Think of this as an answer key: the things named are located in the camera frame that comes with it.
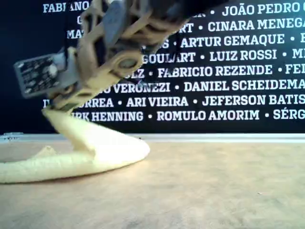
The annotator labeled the black banner with white names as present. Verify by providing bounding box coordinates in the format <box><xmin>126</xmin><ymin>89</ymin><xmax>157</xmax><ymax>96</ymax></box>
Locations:
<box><xmin>0</xmin><ymin>0</ymin><xmax>305</xmax><ymax>134</ymax></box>

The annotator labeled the brown felt table cover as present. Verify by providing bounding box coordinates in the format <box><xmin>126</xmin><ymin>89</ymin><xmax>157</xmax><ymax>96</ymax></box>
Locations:
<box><xmin>0</xmin><ymin>140</ymin><xmax>305</xmax><ymax>229</ymax></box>

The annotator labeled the yellow microfibre cloth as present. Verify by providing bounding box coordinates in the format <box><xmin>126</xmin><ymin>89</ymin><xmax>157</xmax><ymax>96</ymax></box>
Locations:
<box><xmin>0</xmin><ymin>108</ymin><xmax>151</xmax><ymax>184</ymax></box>

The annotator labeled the right wrist camera circuit board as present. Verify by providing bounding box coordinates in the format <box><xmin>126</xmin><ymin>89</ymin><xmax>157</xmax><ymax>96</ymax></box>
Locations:
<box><xmin>13</xmin><ymin>47</ymin><xmax>78</xmax><ymax>99</ymax></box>

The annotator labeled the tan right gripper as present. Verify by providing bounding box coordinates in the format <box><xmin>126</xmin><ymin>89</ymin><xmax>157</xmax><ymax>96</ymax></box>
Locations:
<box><xmin>51</xmin><ymin>0</ymin><xmax>144</xmax><ymax>112</ymax></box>

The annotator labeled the aluminium frame rail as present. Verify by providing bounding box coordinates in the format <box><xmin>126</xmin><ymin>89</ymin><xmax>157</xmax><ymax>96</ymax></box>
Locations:
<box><xmin>0</xmin><ymin>132</ymin><xmax>305</xmax><ymax>144</ymax></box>

